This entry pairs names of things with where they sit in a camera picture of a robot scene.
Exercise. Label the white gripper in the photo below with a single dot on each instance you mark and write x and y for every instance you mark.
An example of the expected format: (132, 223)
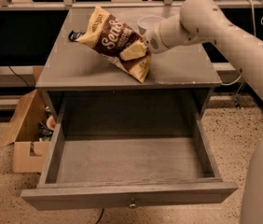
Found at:
(152, 41)

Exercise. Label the brown chip bag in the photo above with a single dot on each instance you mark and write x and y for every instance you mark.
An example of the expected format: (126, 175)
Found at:
(108, 35)

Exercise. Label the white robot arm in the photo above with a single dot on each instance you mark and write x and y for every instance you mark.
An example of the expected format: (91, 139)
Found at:
(203, 21)

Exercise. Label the grey cabinet counter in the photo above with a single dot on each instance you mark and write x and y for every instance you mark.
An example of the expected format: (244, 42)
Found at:
(74, 67)

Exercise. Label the grey open top drawer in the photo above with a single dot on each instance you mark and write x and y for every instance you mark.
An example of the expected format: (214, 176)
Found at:
(109, 149)

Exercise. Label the round metal drawer knob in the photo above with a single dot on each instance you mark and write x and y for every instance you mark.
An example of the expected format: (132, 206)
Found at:
(132, 205)

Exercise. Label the white bowl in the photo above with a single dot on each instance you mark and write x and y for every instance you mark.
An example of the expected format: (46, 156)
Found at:
(147, 22)

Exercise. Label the open cardboard box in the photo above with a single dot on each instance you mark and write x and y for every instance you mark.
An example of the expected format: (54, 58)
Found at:
(29, 153)

